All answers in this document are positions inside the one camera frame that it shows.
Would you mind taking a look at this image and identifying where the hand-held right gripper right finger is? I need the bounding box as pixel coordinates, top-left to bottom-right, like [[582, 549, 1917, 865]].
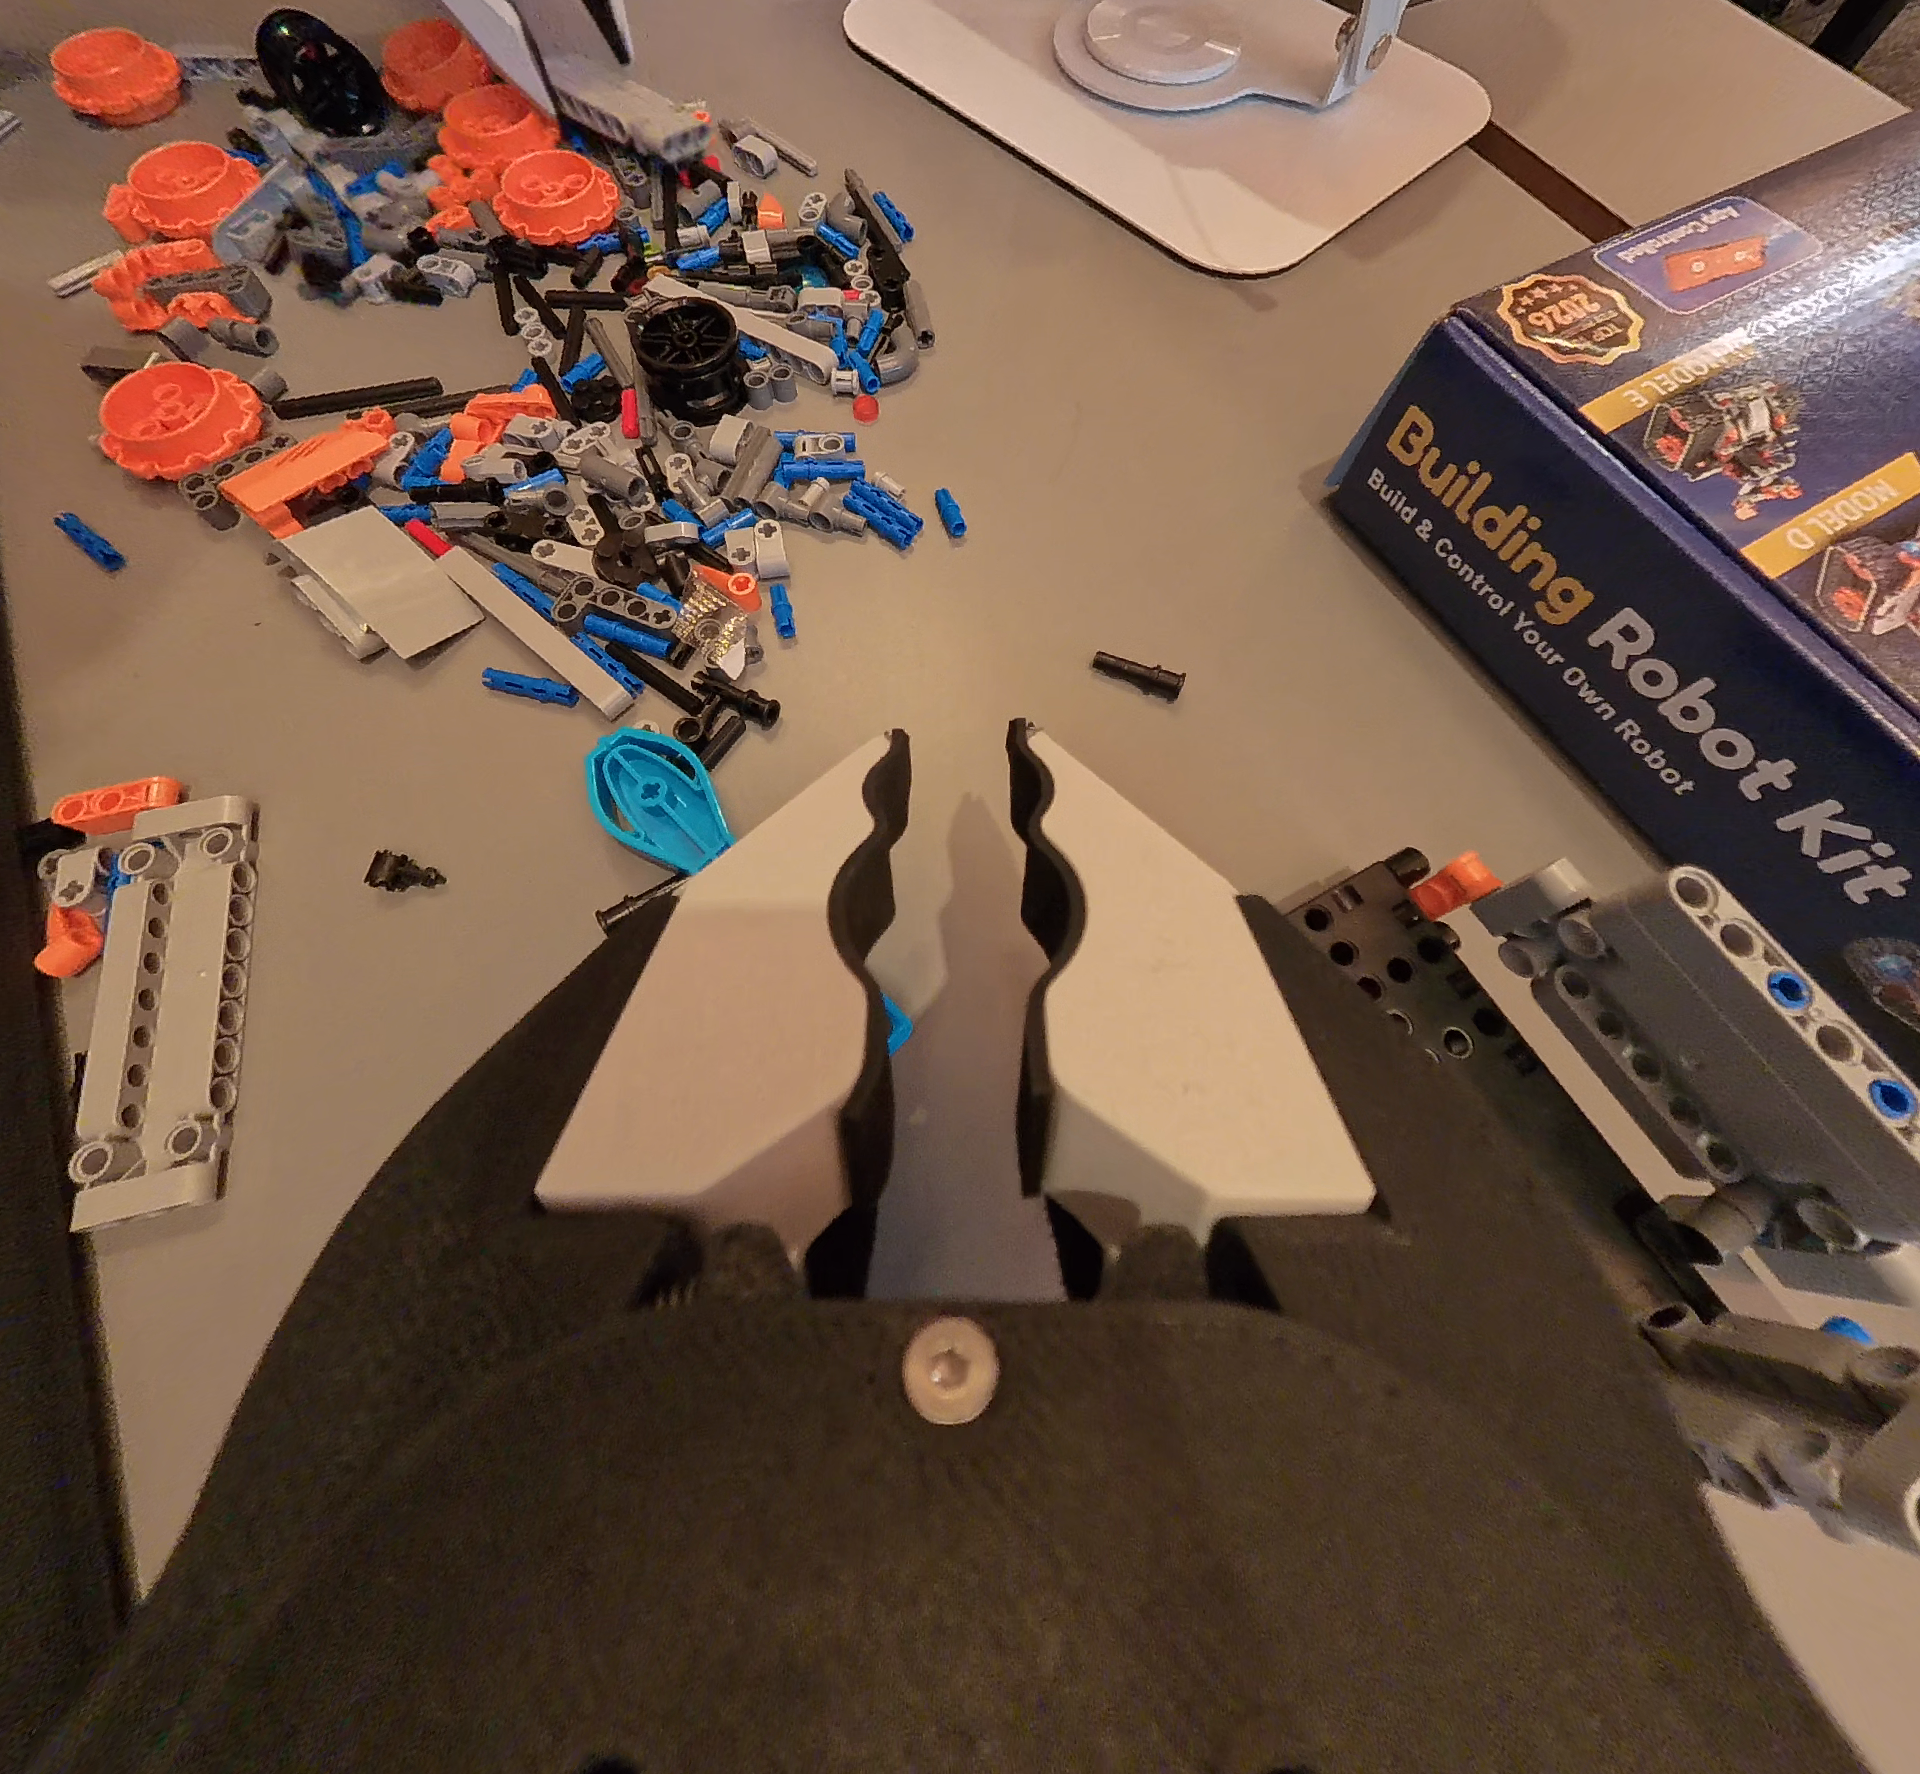
[[1006, 719, 1383, 1242]]

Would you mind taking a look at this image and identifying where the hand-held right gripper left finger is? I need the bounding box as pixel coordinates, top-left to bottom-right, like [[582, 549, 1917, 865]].
[[535, 732, 912, 1242]]

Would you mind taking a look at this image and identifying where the orange gear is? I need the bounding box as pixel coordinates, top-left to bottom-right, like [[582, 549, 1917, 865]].
[[50, 26, 187, 127], [491, 146, 624, 246], [435, 86, 567, 181], [96, 359, 272, 480], [376, 20, 496, 111], [107, 141, 265, 246]]

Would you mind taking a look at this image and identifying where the black spoked wheel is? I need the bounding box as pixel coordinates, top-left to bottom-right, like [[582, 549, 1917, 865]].
[[250, 4, 386, 141]]

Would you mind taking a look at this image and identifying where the pile of building kit parts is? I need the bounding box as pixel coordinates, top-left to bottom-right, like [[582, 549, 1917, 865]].
[[45, 20, 977, 770]]

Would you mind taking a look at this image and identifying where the orange wedge piece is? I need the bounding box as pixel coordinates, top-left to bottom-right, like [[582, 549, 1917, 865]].
[[226, 410, 398, 531]]

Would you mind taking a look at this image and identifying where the grey curved panel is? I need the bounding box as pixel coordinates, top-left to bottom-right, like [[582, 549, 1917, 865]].
[[272, 510, 488, 667]]

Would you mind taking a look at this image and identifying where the white book stand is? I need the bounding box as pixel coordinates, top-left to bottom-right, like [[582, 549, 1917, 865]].
[[840, 0, 1503, 277]]

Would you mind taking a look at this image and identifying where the orange cone piece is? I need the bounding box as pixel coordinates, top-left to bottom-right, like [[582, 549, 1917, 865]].
[[30, 886, 116, 983]]

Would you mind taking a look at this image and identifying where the robot kit box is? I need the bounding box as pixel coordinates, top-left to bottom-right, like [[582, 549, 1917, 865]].
[[1327, 111, 1920, 981]]

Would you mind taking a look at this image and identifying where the black base plate assembly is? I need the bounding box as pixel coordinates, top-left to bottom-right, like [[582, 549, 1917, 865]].
[[1275, 844, 1920, 1538]]

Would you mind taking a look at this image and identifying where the grey frame piece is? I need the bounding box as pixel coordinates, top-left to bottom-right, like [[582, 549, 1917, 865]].
[[62, 799, 264, 1237]]

